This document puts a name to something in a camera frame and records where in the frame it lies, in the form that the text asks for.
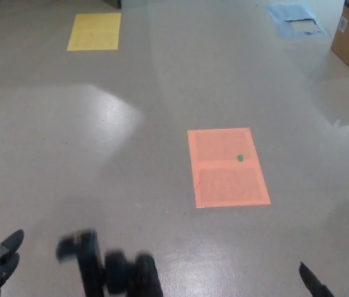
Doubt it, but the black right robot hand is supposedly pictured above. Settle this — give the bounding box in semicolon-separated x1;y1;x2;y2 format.
298;261;336;297

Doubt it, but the black phone stand with clamp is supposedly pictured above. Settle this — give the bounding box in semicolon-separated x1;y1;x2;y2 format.
55;228;165;297

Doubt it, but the orange paper sheet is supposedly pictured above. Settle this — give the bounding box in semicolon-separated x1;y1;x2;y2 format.
187;127;272;209

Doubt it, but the torn white paper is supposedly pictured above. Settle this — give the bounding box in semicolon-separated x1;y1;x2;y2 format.
285;17;323;35

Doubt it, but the yellow paper sheet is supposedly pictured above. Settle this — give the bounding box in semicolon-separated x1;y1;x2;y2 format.
66;12;122;51

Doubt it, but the blue plastic sheet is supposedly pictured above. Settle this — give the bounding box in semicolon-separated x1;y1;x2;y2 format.
265;3;329;40

